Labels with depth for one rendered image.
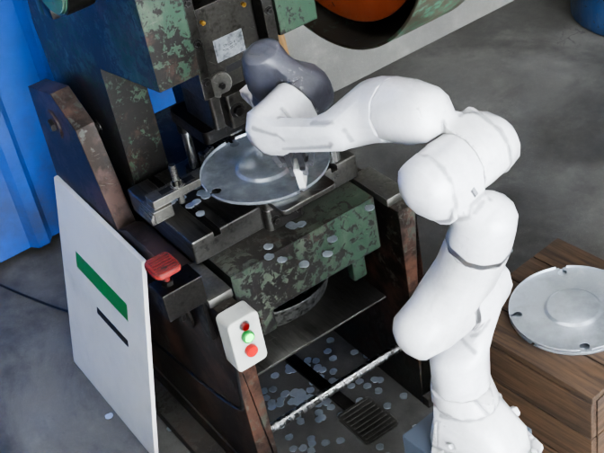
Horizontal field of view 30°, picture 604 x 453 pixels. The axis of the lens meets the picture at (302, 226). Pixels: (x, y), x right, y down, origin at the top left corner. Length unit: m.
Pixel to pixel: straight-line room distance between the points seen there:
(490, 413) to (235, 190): 0.73
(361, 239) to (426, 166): 0.88
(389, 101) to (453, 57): 2.57
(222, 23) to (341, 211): 0.51
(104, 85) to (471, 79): 1.96
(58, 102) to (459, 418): 1.21
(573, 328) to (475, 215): 0.86
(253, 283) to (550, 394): 0.70
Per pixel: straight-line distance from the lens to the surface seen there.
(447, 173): 1.74
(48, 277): 3.69
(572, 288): 2.69
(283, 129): 1.96
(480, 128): 1.80
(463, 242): 1.82
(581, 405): 2.50
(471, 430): 2.15
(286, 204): 2.35
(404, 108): 1.79
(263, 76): 2.07
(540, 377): 2.55
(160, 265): 2.30
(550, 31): 4.50
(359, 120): 1.86
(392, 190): 2.57
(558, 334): 2.59
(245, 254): 2.46
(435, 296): 1.93
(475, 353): 2.08
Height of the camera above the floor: 2.13
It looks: 36 degrees down
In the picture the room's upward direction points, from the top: 11 degrees counter-clockwise
